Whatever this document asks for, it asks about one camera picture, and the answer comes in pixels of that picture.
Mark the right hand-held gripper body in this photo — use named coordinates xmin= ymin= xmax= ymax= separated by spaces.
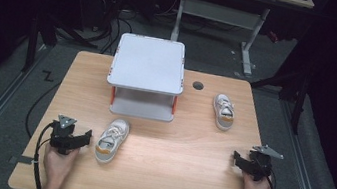
xmin=242 ymin=141 xmax=286 ymax=186

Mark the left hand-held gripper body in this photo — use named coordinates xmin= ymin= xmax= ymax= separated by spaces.
xmin=48 ymin=113 xmax=85 ymax=158

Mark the white child sneaker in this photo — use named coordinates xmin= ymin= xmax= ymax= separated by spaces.
xmin=92 ymin=116 xmax=132 ymax=167
xmin=208 ymin=92 xmax=239 ymax=132

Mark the white two-tier shoe rack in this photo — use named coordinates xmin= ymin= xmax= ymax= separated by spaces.
xmin=101 ymin=31 xmax=191 ymax=124

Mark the person's left hand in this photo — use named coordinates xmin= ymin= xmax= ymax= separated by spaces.
xmin=40 ymin=142 xmax=82 ymax=185

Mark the grey tape strip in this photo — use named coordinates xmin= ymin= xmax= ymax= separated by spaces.
xmin=9 ymin=153 xmax=36 ymax=167

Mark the black metal stand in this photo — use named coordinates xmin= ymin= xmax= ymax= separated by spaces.
xmin=21 ymin=11 xmax=102 ymax=83
xmin=244 ymin=61 xmax=313 ymax=136

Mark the small red object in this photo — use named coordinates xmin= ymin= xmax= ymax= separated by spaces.
xmin=266 ymin=30 xmax=282 ymax=44

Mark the wooden desk with white legs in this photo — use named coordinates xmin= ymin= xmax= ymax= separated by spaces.
xmin=165 ymin=0 xmax=316 ymax=85

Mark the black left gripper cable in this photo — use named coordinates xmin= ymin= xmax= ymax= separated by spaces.
xmin=27 ymin=120 xmax=59 ymax=189

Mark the black cable on floor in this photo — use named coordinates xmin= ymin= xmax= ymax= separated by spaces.
xmin=23 ymin=76 xmax=62 ymax=142

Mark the bundle of black cables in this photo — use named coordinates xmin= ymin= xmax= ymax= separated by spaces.
xmin=90 ymin=0 xmax=138 ymax=58

